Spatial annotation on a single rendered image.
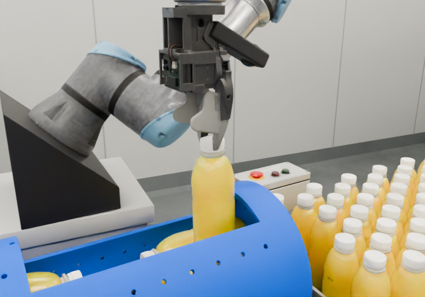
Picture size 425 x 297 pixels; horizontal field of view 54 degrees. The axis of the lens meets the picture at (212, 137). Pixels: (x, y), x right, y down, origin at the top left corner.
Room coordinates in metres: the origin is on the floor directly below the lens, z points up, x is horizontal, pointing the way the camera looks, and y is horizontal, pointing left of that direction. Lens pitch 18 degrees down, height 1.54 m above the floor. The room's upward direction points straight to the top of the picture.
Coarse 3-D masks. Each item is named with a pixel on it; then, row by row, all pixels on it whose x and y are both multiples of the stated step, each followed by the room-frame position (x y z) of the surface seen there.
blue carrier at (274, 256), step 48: (240, 192) 0.66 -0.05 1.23; (0, 240) 0.52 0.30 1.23; (144, 240) 0.71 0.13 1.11; (240, 240) 0.55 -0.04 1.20; (288, 240) 0.58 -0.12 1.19; (0, 288) 0.42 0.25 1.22; (48, 288) 0.43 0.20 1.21; (96, 288) 0.44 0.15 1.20; (144, 288) 0.46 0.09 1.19; (192, 288) 0.48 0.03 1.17; (240, 288) 0.51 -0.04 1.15; (288, 288) 0.54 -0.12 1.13
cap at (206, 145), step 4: (204, 136) 0.64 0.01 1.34; (208, 136) 0.64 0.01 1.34; (200, 140) 0.62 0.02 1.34; (204, 140) 0.62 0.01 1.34; (208, 140) 0.62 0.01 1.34; (224, 140) 0.62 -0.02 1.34; (200, 144) 0.62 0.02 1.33; (204, 144) 0.61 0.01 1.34; (208, 144) 0.61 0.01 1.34; (212, 144) 0.61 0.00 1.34; (224, 144) 0.62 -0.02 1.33; (200, 148) 0.62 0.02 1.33; (204, 148) 0.61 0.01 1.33; (208, 148) 0.61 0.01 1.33; (212, 148) 0.61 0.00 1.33; (220, 148) 0.62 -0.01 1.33
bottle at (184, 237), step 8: (240, 224) 0.71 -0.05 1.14; (184, 232) 0.67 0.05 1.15; (192, 232) 0.67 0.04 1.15; (168, 240) 0.65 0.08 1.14; (176, 240) 0.65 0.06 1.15; (184, 240) 0.65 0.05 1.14; (192, 240) 0.65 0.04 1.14; (152, 248) 0.64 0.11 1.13; (160, 248) 0.64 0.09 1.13; (168, 248) 0.63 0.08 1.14
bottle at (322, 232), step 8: (312, 224) 0.86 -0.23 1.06; (320, 224) 0.84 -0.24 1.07; (328, 224) 0.83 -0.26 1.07; (336, 224) 0.84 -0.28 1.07; (312, 232) 0.84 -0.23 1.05; (320, 232) 0.83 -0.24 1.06; (328, 232) 0.82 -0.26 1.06; (336, 232) 0.83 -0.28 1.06; (312, 240) 0.84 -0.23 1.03; (320, 240) 0.82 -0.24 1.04; (328, 240) 0.82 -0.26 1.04; (312, 248) 0.84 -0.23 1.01; (320, 248) 0.82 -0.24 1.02; (328, 248) 0.82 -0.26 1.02; (312, 256) 0.83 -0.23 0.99; (320, 256) 0.82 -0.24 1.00; (312, 264) 0.83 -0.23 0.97; (320, 264) 0.82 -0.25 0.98; (312, 272) 0.83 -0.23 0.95; (320, 272) 0.82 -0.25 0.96; (312, 280) 0.83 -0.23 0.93; (320, 280) 0.82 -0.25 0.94; (320, 288) 0.82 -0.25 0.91
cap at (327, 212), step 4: (320, 208) 0.85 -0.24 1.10; (324, 208) 0.85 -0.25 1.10; (328, 208) 0.85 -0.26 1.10; (332, 208) 0.85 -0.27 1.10; (320, 212) 0.85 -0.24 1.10; (324, 212) 0.84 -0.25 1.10; (328, 212) 0.83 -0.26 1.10; (332, 212) 0.83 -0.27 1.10; (320, 216) 0.85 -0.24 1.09; (324, 216) 0.84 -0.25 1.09; (328, 216) 0.83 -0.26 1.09; (332, 216) 0.83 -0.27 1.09
